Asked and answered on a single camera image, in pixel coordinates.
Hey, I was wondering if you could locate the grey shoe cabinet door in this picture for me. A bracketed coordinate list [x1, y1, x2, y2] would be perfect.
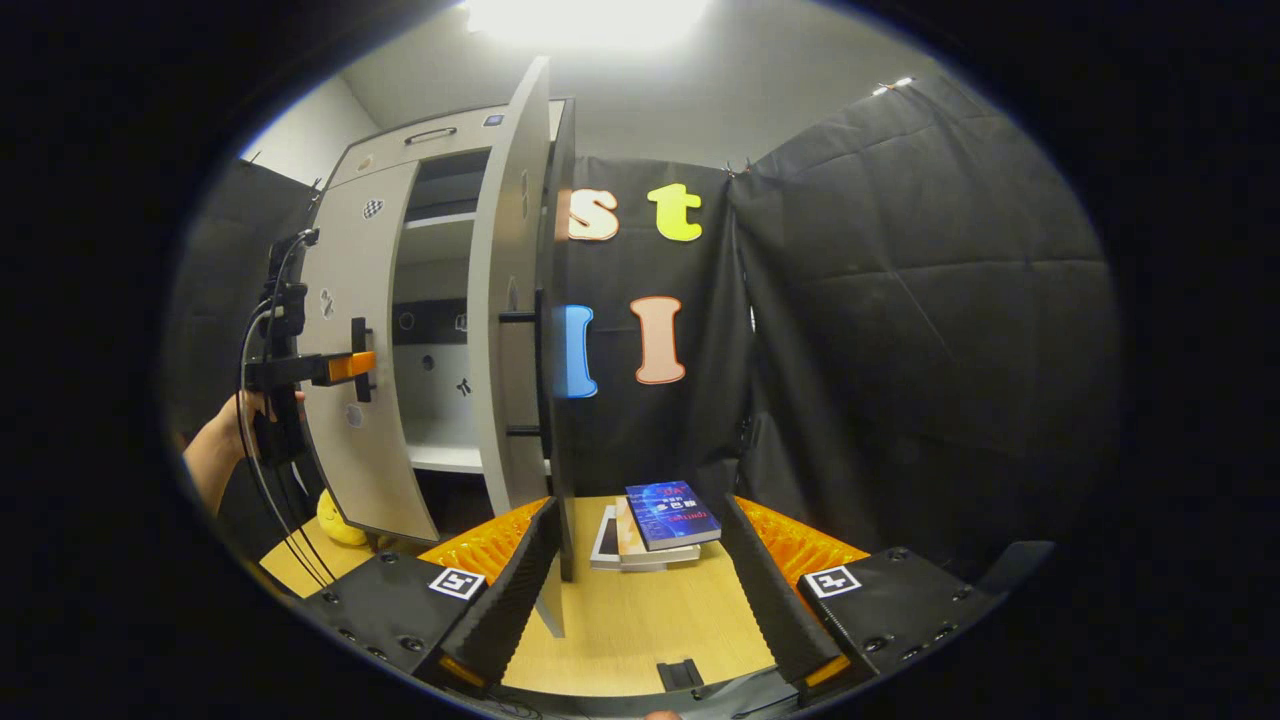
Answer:
[467, 55, 578, 641]
[296, 160, 441, 546]

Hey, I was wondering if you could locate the yellow plush toy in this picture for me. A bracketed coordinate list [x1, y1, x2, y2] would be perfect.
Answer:
[316, 488, 371, 548]

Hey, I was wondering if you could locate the black door handle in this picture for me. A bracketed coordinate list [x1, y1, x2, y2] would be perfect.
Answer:
[350, 317, 376, 403]

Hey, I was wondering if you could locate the white cover book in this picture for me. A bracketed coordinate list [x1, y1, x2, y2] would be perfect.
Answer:
[590, 505, 669, 573]

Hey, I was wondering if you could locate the grey double-door shoe cabinet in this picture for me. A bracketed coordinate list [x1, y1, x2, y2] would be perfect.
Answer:
[295, 55, 578, 641]

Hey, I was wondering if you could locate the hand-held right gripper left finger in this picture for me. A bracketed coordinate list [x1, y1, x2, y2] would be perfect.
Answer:
[300, 495, 563, 691]

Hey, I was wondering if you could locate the ceiling light panel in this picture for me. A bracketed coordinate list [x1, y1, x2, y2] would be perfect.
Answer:
[460, 0, 711, 51]

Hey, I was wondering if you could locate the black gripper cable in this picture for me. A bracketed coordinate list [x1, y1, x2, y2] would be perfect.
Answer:
[235, 228, 341, 591]

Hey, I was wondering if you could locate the black backdrop cloth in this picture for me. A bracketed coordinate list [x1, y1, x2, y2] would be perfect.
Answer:
[165, 75, 1121, 581]

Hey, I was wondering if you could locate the tan cover book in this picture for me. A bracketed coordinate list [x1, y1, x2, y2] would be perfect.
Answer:
[613, 497, 701, 563]

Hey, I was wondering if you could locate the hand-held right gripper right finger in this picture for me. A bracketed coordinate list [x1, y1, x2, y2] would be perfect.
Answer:
[722, 493, 1001, 696]

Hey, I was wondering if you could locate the blue cover book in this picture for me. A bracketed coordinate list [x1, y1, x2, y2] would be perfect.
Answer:
[625, 481, 723, 553]

